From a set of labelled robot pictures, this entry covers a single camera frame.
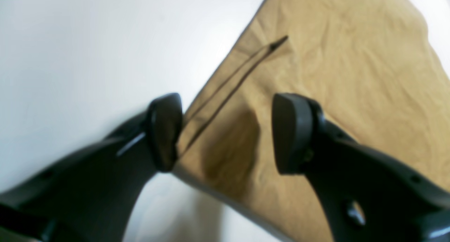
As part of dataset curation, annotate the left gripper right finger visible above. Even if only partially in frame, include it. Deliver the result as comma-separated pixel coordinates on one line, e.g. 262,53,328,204
271,93,450,242

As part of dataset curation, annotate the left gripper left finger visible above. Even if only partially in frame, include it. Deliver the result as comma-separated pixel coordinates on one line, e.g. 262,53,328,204
0,93,183,242

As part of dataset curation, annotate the brown t-shirt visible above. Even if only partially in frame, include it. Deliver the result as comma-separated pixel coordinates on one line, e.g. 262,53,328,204
175,0,449,242

